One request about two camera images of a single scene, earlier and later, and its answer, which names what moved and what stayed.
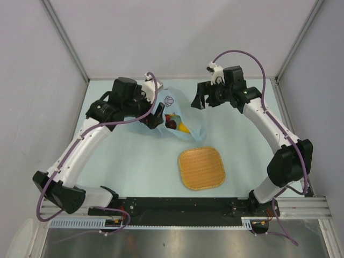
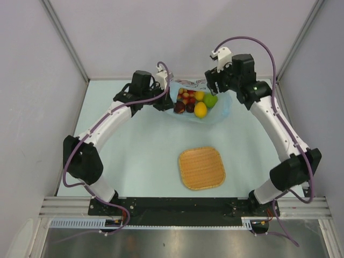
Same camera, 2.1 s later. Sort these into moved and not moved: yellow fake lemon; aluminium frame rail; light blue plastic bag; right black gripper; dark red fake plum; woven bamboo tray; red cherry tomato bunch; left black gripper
Moved: right black gripper; light blue plastic bag; yellow fake lemon; left black gripper; dark red fake plum; red cherry tomato bunch
Not moved: aluminium frame rail; woven bamboo tray
